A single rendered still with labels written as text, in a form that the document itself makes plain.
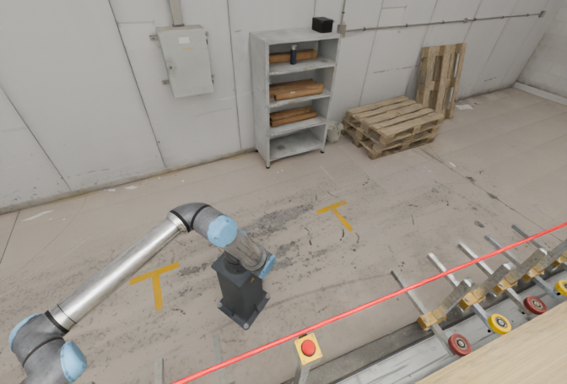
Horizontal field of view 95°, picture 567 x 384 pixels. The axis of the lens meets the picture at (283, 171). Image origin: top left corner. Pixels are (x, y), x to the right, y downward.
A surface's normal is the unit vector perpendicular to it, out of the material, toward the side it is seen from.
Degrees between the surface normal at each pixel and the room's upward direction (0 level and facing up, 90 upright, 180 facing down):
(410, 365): 0
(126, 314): 0
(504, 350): 0
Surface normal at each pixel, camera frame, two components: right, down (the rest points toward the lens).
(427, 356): 0.03, -0.77
